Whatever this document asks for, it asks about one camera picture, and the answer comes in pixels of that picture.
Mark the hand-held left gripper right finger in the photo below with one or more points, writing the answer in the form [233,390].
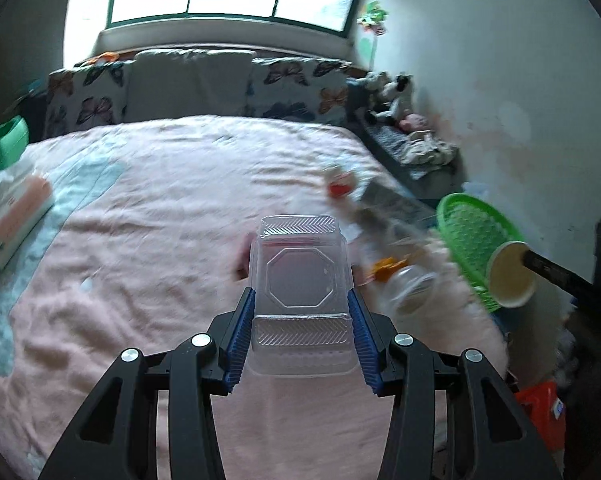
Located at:
[364,342]

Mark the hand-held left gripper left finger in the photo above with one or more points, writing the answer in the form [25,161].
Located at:
[238,340]

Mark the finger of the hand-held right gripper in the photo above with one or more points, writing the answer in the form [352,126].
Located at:
[560,272]

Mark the beige paper cup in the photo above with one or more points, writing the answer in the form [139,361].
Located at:
[508,275]

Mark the clear plastic clamshell box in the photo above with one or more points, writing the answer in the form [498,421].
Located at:
[300,280]

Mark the green plastic mesh basket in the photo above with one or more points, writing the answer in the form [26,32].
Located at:
[468,230]

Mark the clear plastic jar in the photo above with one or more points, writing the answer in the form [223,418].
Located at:
[413,290]

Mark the orange plastic scrap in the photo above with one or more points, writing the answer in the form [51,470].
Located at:
[388,267]

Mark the clear crinkled plastic bag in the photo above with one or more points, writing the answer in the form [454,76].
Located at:
[390,207]

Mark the pink blanket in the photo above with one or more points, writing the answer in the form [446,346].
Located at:
[155,220]

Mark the crumpled red white wrapper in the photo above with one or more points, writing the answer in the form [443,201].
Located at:
[340,182]

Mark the dark cushioned bench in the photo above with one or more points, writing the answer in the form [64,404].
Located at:
[410,172]

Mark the crumpled beige cloth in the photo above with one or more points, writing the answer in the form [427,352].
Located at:
[428,147]

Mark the pink plush toy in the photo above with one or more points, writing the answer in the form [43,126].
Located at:
[414,122]

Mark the black white cow plush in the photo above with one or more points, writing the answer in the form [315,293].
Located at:
[398,90]

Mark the pink white tissue pack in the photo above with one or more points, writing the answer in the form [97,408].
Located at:
[15,210]

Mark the large butterfly print pillow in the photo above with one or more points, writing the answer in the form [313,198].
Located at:
[300,87]

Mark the grey plush toy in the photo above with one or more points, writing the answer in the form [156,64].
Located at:
[373,82]

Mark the beige pillow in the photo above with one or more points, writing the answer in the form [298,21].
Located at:
[190,82]

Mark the small butterfly print pillow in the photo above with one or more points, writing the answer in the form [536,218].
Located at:
[88,97]

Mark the green plastic basin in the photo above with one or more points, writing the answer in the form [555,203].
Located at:
[3,142]

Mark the green flower wall decoration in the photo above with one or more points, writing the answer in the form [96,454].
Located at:
[373,17]

